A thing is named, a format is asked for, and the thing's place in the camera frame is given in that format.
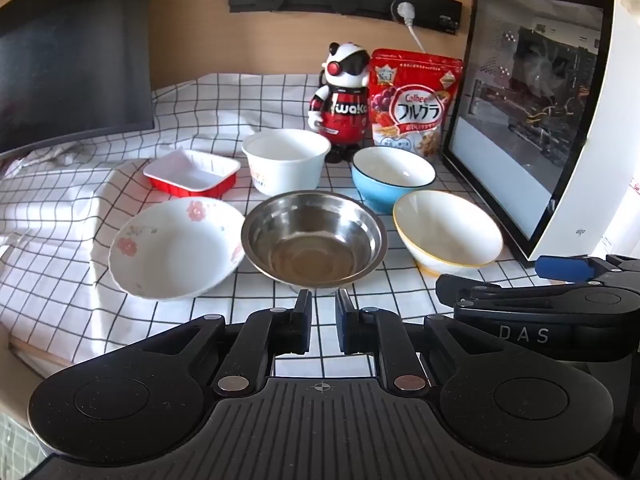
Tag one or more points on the stainless steel bowl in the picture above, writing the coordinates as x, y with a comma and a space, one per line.
312, 245

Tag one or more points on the red and white tray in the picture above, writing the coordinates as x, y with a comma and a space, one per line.
192, 172

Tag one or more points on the white bowl with yellow rim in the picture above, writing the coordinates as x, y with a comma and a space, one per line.
445, 230

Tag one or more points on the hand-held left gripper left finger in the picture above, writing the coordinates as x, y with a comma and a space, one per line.
302, 321

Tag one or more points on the white checked tablecloth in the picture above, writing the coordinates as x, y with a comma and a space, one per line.
65, 240

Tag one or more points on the white computer case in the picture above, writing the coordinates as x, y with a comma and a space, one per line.
540, 110

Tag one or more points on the panda robot toy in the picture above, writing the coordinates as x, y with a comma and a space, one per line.
345, 110

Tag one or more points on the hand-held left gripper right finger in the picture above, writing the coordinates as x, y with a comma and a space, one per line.
343, 321

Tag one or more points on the blue ceramic bowl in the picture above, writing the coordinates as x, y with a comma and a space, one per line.
390, 175

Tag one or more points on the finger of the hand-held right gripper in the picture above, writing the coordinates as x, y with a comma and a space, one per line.
565, 267
465, 287

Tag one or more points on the black monitor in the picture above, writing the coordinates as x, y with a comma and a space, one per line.
75, 60

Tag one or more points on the red cereal bag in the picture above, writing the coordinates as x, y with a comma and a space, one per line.
415, 105

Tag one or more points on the white floral bowl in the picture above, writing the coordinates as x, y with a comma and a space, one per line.
175, 250

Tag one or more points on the white paper bowl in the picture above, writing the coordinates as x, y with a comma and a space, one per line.
285, 160

